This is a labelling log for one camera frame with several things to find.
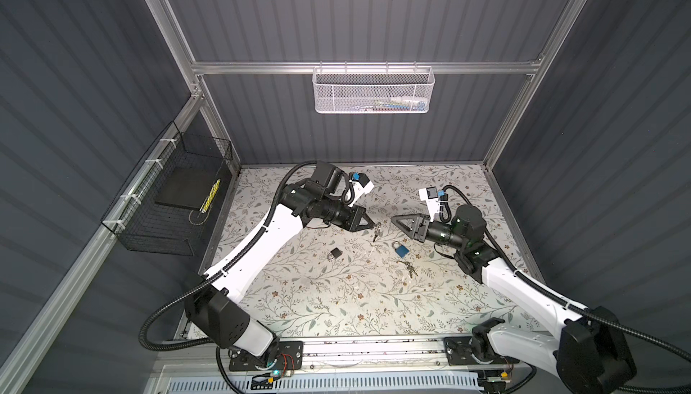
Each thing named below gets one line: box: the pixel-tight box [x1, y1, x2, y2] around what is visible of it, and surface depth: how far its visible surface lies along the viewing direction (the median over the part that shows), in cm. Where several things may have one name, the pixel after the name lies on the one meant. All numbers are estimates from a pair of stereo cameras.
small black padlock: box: [327, 247, 343, 260], surface depth 96 cm
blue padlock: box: [391, 241, 410, 259], surface depth 96 cm
